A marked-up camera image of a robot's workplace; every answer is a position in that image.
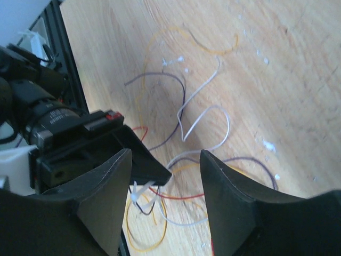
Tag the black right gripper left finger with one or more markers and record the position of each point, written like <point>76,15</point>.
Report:
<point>81,217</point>

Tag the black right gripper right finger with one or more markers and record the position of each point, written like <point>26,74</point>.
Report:
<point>248,218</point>

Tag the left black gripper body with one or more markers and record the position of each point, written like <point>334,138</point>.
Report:
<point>69,145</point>

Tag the white zip tie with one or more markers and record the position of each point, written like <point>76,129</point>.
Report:
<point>136,193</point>

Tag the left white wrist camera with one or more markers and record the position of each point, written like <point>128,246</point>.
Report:
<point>15,170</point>

